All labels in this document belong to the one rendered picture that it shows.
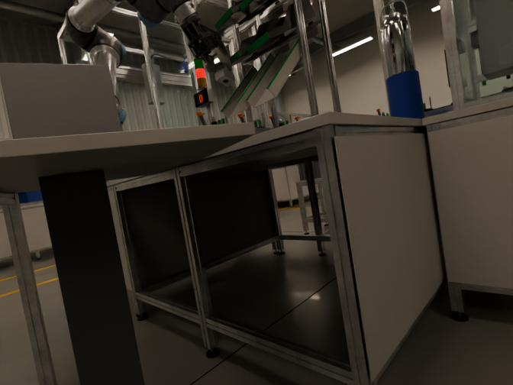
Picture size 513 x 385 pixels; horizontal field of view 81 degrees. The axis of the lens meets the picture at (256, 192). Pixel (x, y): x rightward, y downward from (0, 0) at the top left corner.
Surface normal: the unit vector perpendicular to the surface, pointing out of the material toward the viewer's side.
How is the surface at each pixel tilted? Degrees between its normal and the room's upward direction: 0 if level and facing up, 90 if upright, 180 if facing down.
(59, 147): 90
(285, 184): 90
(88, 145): 90
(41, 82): 90
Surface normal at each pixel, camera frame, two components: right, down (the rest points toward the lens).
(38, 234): 0.72, -0.08
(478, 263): -0.69, 0.15
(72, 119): 0.45, -0.03
